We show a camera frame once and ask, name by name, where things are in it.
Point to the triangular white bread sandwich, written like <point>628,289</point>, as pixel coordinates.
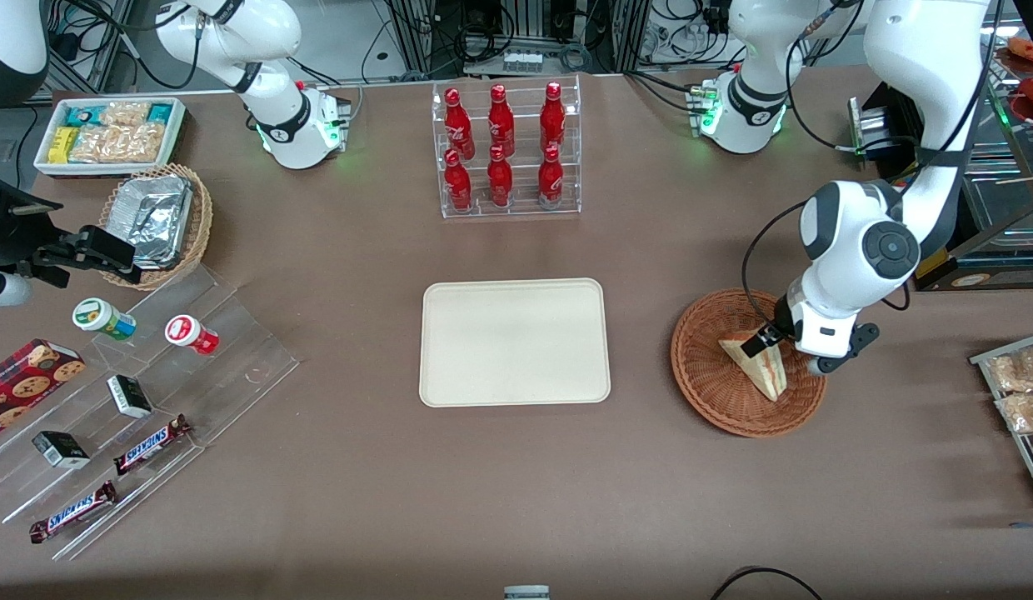
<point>766,379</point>

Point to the red lidded snack cup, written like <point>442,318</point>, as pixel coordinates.
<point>187,333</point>

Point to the white plastic snack bin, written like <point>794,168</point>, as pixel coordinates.
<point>42,162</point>

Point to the clear acrylic step stand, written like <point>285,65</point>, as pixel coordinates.
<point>233,358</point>

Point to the small black carton box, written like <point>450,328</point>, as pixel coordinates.
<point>60,450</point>
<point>130,397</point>

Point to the clear bag of snacks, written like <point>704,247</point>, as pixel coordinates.
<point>1025,412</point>
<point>1016,371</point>

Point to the clear cracker bag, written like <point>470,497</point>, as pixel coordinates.
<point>125,112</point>
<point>121,143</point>

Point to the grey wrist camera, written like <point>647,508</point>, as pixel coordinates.
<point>4,290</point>
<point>854,342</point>

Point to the black food warmer machine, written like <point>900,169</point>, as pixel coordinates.
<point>1000,267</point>

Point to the brown wicker basket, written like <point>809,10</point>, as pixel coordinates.
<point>704,375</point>

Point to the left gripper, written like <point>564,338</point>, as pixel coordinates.
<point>781,322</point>

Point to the small grey device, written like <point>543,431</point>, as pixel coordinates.
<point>526,592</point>

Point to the brown Snickers bar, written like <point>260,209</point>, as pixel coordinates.
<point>150,446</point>
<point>71,512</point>

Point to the white power strip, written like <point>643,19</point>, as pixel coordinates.
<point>523,60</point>

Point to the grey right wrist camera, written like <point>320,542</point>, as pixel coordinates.
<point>4,290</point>

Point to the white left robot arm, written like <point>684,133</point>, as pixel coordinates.
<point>925,83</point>

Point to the red plaid cookie box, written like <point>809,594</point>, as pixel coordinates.
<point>29,383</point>

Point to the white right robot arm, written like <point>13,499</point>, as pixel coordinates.
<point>271,92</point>

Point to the silver foil container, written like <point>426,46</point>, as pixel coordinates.
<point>154,221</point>

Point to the light tan wicker basket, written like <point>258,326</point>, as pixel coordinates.
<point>202,221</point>

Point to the beige plastic tray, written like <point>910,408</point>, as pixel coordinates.
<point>515,342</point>

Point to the orange food piece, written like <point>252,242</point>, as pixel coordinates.
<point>1025,48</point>

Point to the clear acrylic bottle rack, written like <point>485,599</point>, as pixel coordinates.
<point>521,200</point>

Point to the red aluminium cola bottle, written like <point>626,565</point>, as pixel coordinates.
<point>459,129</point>
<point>501,125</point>
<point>500,183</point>
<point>551,179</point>
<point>458,187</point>
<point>553,121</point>

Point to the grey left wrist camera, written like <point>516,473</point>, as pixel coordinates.
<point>854,342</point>

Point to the yellow snack packet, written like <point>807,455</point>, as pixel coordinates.
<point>62,145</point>

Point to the green lidded snack cup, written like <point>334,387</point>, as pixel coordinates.
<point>100,317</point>

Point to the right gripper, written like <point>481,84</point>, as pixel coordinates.
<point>8,237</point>

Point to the teal snack packet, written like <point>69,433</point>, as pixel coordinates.
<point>160,113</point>
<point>82,115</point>

